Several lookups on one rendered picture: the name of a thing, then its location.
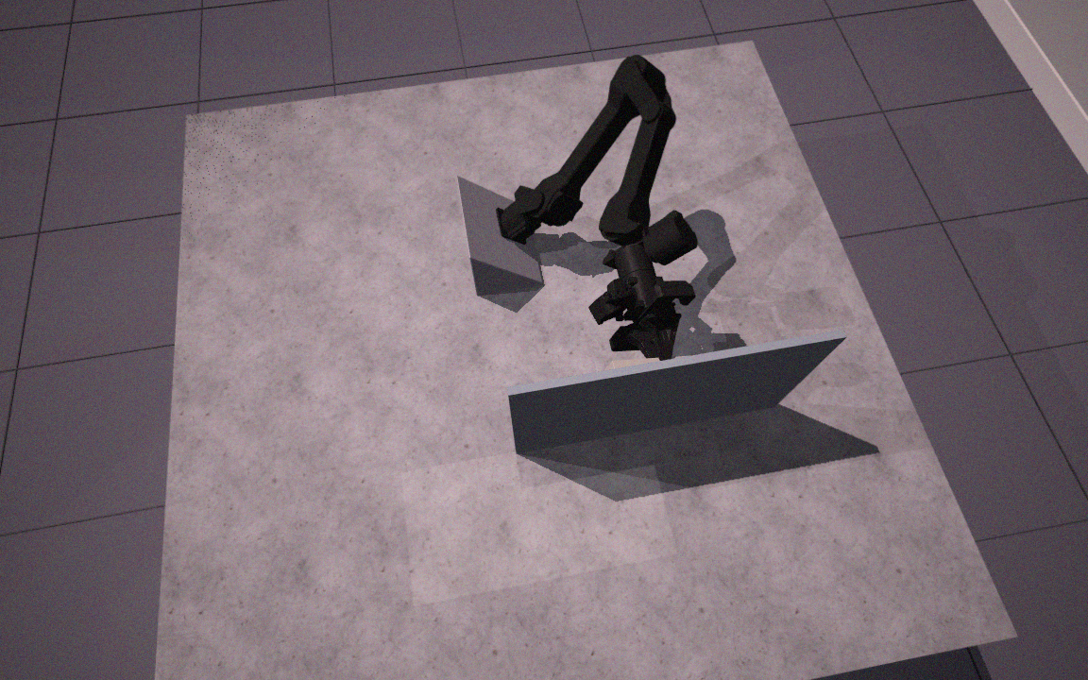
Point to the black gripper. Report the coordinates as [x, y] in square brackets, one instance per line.
[655, 319]

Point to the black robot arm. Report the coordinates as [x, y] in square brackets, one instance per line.
[637, 88]

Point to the picture frame with reddish-brown picture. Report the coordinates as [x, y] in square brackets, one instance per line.
[633, 362]

